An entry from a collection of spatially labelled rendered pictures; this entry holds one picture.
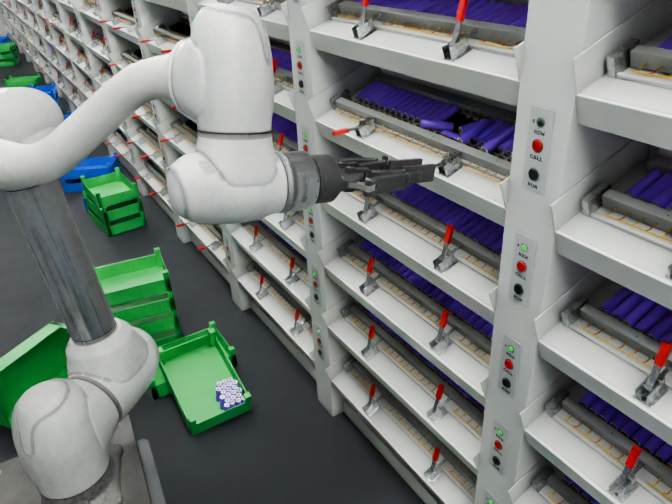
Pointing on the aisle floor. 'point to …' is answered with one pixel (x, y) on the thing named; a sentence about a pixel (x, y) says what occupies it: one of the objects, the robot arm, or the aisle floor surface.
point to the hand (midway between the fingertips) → (411, 170)
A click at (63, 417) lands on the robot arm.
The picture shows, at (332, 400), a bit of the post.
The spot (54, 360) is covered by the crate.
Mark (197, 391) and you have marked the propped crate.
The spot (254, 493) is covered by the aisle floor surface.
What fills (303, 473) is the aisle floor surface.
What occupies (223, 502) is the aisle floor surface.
